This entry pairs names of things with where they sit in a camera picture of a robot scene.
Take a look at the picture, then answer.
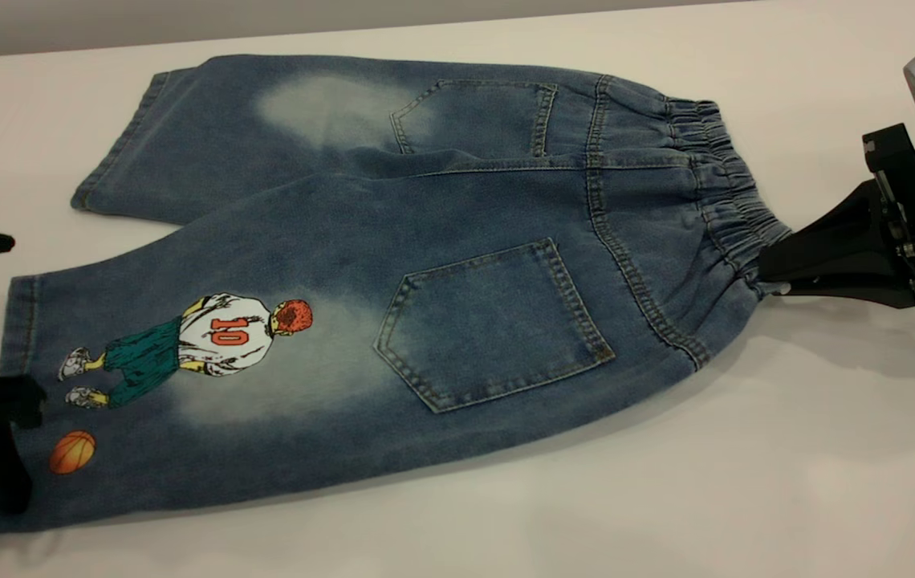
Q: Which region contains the blue denim shorts basketball print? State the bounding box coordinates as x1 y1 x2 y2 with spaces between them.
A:
0 53 793 537

